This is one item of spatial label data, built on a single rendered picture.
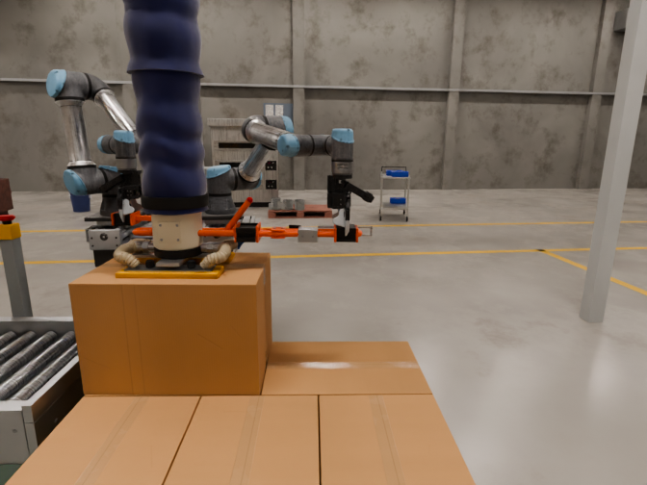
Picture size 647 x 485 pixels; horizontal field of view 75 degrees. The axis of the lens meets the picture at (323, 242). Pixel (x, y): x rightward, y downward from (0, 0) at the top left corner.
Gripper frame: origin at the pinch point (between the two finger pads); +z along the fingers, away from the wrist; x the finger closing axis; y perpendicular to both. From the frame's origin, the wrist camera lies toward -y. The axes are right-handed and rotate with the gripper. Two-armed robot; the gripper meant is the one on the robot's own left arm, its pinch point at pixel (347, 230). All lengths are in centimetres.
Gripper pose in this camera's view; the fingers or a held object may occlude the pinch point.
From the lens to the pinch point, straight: 152.6
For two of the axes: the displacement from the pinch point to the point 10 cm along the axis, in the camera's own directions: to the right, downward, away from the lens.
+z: -0.1, 9.7, 2.3
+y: -10.0, 0.0, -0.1
